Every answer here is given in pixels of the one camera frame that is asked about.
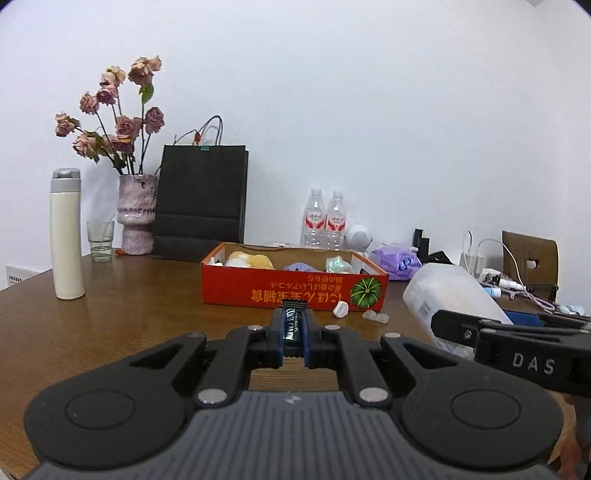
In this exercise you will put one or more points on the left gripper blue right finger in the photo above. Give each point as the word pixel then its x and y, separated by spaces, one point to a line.
pixel 311 336

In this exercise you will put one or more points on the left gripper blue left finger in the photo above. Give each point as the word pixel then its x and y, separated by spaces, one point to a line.
pixel 275 340

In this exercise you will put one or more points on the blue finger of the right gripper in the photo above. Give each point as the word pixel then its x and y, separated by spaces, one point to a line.
pixel 459 328
pixel 524 319

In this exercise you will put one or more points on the small black battery pack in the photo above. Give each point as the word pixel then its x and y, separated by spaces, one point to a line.
pixel 292 313

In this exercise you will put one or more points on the translucent white plastic box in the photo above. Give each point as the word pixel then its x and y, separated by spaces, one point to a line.
pixel 436 287

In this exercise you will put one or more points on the purple drawstring pouch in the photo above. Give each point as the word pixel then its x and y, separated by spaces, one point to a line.
pixel 300 267

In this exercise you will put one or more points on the iridescent plastic bag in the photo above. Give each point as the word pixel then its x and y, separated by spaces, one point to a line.
pixel 338 265

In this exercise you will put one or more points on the orange white plush toy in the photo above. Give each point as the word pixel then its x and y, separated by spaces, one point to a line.
pixel 239 259

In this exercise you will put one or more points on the white paper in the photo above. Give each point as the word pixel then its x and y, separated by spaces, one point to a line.
pixel 215 262

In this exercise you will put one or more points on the person right hand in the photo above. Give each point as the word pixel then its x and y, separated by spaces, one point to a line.
pixel 575 453

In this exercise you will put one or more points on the blue white tube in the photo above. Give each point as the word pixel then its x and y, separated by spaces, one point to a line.
pixel 494 292

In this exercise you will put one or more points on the small white cap pieces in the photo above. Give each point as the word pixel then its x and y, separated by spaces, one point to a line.
pixel 341 310

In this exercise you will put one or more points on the brown cardboard piece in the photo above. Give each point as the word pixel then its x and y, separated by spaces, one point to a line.
pixel 537 263

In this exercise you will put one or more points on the white power adapter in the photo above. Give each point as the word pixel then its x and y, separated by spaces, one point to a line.
pixel 473 262

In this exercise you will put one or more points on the red cardboard pumpkin box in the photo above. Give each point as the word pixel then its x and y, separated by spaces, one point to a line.
pixel 364 289

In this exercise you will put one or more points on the purple tissue pack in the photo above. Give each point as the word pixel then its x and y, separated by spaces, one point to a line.
pixel 400 262

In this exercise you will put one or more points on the black stand objects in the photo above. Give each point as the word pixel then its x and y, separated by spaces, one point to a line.
pixel 422 246

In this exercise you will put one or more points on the left clear water bottle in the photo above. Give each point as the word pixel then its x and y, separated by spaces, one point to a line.
pixel 313 220

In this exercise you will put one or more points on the clear water bottle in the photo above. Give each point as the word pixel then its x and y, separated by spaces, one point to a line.
pixel 313 220
pixel 335 221

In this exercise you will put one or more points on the right clear water bottle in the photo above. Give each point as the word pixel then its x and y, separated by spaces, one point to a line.
pixel 335 221

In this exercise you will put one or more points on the black paper shopping bag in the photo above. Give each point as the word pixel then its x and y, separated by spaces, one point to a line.
pixel 201 197

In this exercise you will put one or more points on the pink ceramic vase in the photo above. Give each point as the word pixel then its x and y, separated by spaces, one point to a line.
pixel 136 212

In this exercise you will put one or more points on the clear drinking glass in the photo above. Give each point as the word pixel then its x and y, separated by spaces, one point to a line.
pixel 100 238

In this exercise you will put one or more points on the cream thermos bottle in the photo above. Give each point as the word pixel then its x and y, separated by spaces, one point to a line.
pixel 65 235

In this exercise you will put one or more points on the dried pink roses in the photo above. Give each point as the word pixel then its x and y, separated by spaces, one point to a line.
pixel 120 138

